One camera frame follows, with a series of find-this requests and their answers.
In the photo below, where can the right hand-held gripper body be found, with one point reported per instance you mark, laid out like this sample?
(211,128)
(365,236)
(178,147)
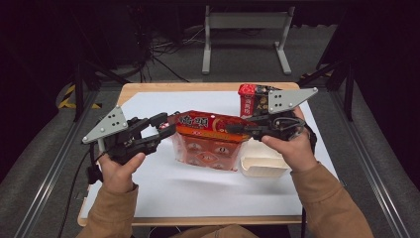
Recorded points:
(284,99)

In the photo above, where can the grey metal stand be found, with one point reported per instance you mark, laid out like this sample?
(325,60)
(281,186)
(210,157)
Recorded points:
(247,20)

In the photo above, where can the red soda can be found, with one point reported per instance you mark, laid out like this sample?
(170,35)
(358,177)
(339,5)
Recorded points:
(254,99)

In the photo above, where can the person's left hand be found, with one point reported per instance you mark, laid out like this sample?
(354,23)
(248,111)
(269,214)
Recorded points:
(117,175)

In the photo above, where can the person's right hand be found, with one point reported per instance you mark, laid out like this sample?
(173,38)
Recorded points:
(297,152)

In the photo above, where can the white divided plastic box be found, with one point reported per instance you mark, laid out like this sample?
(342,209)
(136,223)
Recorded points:
(261,162)

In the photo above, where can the white table sheet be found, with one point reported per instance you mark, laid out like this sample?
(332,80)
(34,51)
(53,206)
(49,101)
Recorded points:
(198,191)

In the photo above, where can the large orange snack bag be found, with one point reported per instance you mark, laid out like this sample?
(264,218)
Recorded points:
(208,145)

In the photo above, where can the wooden table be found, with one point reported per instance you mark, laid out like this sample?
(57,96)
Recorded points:
(185,87)

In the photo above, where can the black tripod stand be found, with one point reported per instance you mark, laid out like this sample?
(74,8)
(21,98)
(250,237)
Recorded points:
(348,89)
(79,89)

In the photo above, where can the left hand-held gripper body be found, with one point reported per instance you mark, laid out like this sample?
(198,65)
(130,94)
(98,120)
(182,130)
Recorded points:
(109,127)

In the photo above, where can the yellow and black floor tape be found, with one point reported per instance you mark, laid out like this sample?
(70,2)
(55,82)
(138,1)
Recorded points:
(67,99)

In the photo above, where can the aluminium floor rail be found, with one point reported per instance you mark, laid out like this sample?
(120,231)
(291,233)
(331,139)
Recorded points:
(373,178)
(49,178)

